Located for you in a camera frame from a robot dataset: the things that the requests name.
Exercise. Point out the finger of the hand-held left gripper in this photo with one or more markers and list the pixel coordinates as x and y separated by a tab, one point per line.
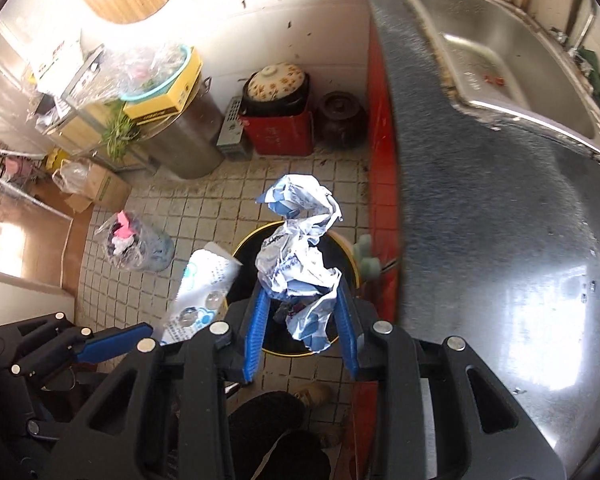
115	342

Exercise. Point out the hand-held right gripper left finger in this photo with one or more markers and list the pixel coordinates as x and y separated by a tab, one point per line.
257	340

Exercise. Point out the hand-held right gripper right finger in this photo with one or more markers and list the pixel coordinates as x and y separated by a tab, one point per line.
349	330

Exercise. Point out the silver blister pack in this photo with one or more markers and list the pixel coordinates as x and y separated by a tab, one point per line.
200	285

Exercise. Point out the black yellow-rimmed waste bin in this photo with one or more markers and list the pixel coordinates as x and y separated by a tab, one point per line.
242	260

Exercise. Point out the white blue wrapper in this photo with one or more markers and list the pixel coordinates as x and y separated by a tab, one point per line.
300	260

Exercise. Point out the tan shoe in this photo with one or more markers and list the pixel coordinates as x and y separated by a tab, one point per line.
312	394

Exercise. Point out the pale green glove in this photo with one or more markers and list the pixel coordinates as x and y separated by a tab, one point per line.
367	255

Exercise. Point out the person's black trouser leg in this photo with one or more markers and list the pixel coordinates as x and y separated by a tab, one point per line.
270	420

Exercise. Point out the clear bag of refuse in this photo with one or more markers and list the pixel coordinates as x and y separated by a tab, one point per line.
145	250

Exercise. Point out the red cabinet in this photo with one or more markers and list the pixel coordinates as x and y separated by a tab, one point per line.
382	185

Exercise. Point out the brown cardboard box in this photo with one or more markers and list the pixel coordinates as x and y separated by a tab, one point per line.
105	187

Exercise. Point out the clear plastic bag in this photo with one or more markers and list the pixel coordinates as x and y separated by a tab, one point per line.
72	175

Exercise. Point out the red plastic crate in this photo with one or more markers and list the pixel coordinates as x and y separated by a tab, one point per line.
280	135

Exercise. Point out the green leafy plant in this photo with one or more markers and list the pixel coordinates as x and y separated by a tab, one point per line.
120	132

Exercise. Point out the dark brown jar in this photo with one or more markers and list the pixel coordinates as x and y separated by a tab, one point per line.
340	120

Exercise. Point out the large metal pot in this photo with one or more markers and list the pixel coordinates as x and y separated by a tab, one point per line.
190	140

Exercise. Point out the grey rectangular device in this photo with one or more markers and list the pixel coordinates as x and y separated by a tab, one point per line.
230	130

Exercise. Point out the light blue plastic basin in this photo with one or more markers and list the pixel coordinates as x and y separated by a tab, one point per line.
152	91

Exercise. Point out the yellow cardboard box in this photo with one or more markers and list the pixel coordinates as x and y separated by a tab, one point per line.
175	95

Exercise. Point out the ceramic pot with patterned lid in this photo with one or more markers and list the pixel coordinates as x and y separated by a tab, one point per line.
275	85

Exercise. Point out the white cardboard box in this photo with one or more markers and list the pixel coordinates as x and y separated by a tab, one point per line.
55	65

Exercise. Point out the stainless steel sink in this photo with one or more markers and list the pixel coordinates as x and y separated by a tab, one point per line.
480	50

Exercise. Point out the dark green cloth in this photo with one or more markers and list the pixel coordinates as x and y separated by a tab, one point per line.
594	77

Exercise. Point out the metal faucet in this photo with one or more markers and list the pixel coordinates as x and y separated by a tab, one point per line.
580	30

